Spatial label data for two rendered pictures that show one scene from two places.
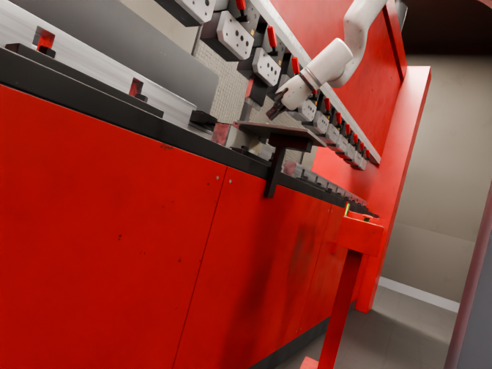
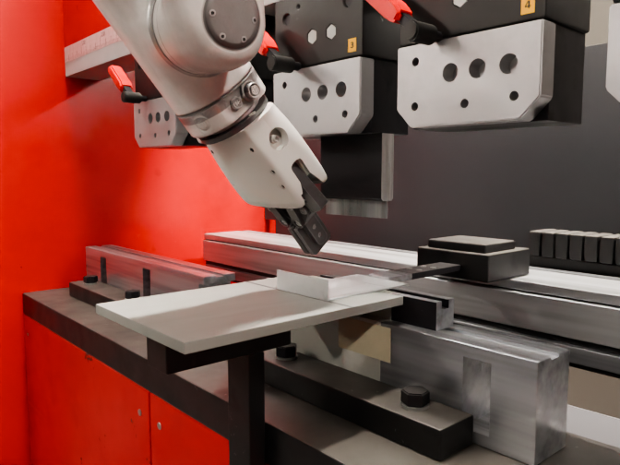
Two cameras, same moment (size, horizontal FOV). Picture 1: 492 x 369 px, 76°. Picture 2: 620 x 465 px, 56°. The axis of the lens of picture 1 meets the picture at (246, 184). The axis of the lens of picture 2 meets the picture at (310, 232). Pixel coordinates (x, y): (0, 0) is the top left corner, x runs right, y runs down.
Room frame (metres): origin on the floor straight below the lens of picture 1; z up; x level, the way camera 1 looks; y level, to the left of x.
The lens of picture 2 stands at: (1.29, -0.63, 1.13)
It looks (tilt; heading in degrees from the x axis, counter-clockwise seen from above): 6 degrees down; 106
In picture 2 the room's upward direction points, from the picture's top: straight up
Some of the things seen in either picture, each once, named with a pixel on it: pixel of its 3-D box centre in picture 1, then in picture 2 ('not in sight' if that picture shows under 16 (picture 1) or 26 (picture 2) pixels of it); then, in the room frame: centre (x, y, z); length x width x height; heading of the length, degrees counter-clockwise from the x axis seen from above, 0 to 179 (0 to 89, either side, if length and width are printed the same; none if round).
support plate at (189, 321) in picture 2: (281, 134); (254, 304); (1.07, -0.07, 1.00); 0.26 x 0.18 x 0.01; 57
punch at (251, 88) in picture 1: (255, 94); (355, 175); (1.15, 0.05, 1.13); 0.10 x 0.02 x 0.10; 147
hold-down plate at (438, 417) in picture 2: (257, 162); (342, 391); (1.15, -0.02, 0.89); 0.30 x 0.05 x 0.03; 147
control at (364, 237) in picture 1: (362, 228); not in sight; (1.32, -0.52, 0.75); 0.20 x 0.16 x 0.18; 158
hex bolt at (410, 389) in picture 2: not in sight; (414, 397); (1.24, -0.07, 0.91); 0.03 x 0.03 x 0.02
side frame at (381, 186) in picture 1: (354, 181); not in sight; (3.15, -1.05, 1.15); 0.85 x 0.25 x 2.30; 57
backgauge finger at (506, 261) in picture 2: (214, 121); (441, 261); (1.25, 0.18, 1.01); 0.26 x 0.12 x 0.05; 57
